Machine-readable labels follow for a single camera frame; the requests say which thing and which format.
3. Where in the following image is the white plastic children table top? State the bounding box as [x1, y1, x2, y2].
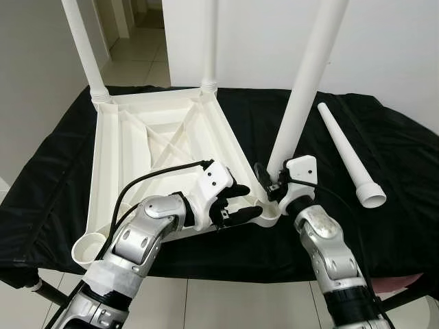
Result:
[71, 84, 283, 269]

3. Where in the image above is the black tablecloth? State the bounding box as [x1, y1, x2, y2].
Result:
[0, 84, 439, 285]

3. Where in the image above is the pink plastic object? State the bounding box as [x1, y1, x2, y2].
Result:
[367, 273, 419, 292]

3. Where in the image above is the black metal table leg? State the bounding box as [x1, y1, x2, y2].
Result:
[374, 284, 439, 316]
[31, 278, 73, 306]

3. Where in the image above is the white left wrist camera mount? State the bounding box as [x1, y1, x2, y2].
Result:
[180, 159, 235, 230]

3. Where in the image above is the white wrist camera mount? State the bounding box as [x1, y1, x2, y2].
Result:
[180, 159, 235, 230]
[278, 155, 319, 206]

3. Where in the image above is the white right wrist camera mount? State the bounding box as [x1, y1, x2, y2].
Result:
[278, 155, 319, 206]

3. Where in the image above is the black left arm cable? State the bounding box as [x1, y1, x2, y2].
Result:
[96, 159, 215, 265]

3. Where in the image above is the white door frame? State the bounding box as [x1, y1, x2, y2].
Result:
[113, 0, 138, 38]

